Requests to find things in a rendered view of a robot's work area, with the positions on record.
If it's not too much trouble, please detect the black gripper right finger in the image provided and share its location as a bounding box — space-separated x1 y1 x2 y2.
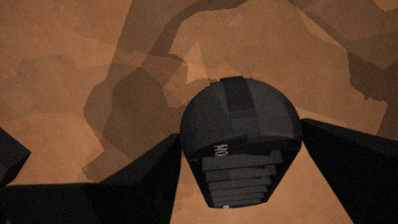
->
300 118 398 224

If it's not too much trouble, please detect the dark grey controller unit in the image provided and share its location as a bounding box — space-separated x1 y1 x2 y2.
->
180 75 303 209

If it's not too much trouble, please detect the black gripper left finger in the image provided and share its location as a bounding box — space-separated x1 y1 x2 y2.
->
0 133 182 224

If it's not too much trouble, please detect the black rectangular block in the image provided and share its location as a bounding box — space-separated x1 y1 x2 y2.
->
0 128 32 189

